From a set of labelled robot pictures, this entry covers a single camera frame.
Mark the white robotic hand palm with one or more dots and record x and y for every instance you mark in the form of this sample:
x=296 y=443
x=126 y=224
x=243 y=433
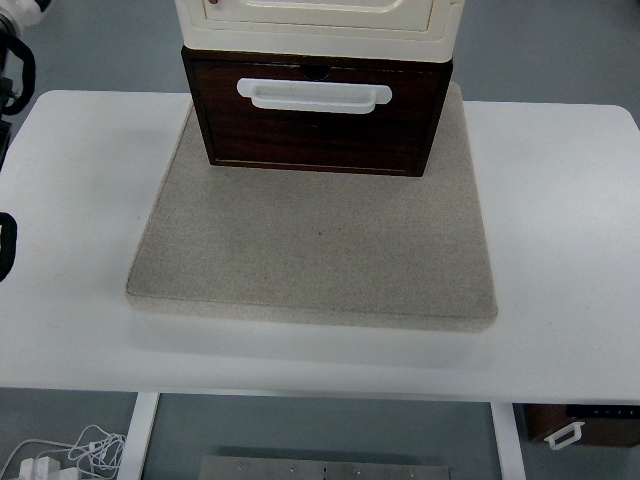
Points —
x=18 y=15

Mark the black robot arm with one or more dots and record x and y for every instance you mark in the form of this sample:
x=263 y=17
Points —
x=18 y=65

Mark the cream upper cabinet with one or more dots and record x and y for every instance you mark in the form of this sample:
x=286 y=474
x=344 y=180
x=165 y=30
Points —
x=421 y=31

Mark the spare brown drawer on floor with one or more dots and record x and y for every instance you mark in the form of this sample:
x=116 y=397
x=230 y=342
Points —
x=560 y=425

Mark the beige foam pad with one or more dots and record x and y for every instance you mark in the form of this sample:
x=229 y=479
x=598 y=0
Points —
x=320 y=248

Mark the white power adapter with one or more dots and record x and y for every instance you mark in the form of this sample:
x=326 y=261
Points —
x=44 y=468

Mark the white table leg left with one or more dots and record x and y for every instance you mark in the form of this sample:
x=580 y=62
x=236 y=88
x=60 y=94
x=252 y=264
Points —
x=138 y=436

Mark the white table leg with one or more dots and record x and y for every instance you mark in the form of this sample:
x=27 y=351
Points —
x=507 y=441
x=138 y=436

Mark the white table leg right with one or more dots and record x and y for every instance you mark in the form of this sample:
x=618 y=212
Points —
x=507 y=441

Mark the white drawer handle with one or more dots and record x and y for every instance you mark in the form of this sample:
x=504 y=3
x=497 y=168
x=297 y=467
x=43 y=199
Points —
x=318 y=97

